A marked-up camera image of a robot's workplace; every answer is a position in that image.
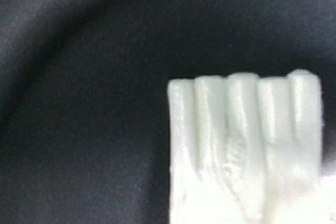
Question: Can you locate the black frying pan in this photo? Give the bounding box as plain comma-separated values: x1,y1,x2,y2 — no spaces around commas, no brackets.
1,0,335,223

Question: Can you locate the white toy vegetable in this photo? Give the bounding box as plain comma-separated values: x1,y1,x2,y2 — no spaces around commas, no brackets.
167,70,335,223

